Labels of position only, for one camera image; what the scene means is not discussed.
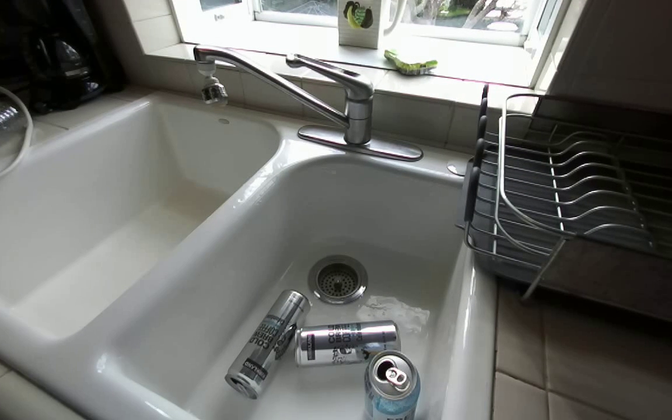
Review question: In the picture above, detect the white framed window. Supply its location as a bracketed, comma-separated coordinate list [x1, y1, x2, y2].
[171, 0, 588, 60]

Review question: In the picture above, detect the black drainboard tray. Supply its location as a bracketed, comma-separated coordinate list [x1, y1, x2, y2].
[462, 225, 672, 333]

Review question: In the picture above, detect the metal sink strainer drain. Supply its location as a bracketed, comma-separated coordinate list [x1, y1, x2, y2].
[309, 252, 372, 305]

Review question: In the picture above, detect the chrome sink faucet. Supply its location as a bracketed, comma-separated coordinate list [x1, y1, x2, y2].
[191, 45, 424, 163]

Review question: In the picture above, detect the silver drink can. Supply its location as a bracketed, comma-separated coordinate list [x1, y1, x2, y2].
[224, 288, 310, 402]
[294, 320, 402, 368]

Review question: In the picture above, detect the white double basin sink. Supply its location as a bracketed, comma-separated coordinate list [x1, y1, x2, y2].
[0, 89, 501, 420]

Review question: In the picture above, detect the green sponge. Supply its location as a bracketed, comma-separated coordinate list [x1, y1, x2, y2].
[383, 47, 438, 80]

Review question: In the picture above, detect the blue open drink can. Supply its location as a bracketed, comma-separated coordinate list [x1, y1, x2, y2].
[361, 347, 423, 420]

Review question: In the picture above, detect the white carton with green print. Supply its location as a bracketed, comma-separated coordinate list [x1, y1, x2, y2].
[337, 0, 388, 52]

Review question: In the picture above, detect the black coffee maker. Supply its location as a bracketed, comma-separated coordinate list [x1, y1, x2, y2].
[0, 0, 128, 114]

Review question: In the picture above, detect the wire dish rack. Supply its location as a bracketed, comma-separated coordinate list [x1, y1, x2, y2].
[459, 82, 672, 301]

